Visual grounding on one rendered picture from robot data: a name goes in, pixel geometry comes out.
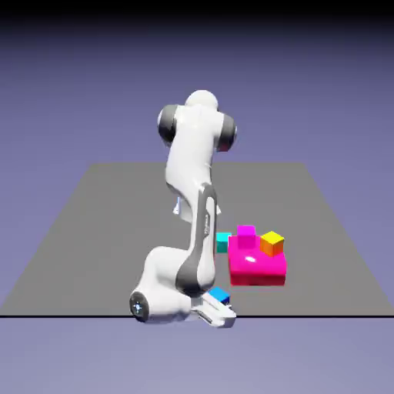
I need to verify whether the large pink box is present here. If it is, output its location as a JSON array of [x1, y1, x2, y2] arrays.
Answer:
[[228, 235, 288, 287]]

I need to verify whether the small teal cube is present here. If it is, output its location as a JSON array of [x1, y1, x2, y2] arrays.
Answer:
[[215, 232, 232, 254]]

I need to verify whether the small yellow cube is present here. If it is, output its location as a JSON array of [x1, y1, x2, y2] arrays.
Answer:
[[259, 230, 285, 258]]

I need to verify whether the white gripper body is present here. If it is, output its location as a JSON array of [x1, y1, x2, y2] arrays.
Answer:
[[191, 292, 238, 329]]

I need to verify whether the small magenta cube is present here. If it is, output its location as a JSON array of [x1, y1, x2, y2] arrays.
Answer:
[[236, 225, 257, 249]]

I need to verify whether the small blue cube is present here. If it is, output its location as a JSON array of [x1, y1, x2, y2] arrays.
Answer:
[[208, 286, 232, 306]]

